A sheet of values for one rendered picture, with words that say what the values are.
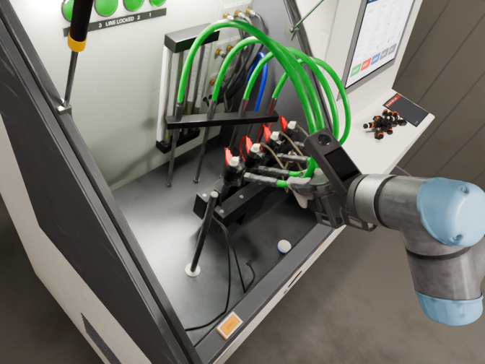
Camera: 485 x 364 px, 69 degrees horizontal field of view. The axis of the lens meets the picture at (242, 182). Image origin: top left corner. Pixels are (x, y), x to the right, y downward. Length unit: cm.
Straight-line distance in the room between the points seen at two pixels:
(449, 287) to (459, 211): 11
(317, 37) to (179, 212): 62
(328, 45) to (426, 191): 63
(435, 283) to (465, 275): 3
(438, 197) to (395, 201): 6
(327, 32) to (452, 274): 69
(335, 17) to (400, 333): 170
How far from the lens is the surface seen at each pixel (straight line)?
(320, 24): 101
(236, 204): 93
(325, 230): 102
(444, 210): 44
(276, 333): 189
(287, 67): 63
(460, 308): 53
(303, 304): 200
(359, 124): 140
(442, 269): 50
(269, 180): 75
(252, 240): 106
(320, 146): 58
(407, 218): 47
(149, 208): 107
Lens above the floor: 170
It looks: 47 degrees down
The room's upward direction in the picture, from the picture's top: 20 degrees clockwise
